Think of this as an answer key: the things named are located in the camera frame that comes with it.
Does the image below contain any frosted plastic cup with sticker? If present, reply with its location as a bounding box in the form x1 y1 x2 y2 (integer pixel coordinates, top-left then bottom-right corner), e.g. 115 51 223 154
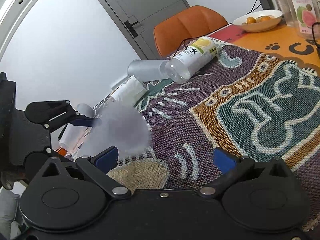
78 101 150 158

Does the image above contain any frosted tall plastic cup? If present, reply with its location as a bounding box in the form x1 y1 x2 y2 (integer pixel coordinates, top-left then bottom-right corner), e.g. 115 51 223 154
127 60 169 82

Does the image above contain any white labelled clear bottle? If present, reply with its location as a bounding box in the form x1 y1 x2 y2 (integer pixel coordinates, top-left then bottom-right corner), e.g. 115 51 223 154
111 76 147 106

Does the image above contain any patterned woven table cloth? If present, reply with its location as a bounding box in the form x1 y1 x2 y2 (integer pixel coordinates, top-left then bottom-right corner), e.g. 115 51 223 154
109 26 319 231

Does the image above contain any lemon label water bottle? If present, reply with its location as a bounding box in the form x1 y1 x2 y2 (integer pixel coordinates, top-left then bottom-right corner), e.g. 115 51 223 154
164 36 217 85

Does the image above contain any grey door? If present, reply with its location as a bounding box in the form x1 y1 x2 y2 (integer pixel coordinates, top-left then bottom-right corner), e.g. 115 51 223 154
98 0 189 60

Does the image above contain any white fruit bowl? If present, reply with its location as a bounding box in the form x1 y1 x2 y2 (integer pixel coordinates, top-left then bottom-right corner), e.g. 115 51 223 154
233 10 283 33

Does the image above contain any orange leather chair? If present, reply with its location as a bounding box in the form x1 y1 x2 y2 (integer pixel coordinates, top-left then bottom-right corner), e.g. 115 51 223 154
153 5 228 57

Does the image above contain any black power adapter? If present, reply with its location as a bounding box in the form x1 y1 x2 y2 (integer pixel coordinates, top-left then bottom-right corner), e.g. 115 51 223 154
259 0 274 10

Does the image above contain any guava juice carton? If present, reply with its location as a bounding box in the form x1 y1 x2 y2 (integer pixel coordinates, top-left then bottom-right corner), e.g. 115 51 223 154
287 0 319 40

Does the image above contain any black door handle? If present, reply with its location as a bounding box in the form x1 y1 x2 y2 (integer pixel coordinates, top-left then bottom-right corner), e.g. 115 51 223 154
124 21 139 38

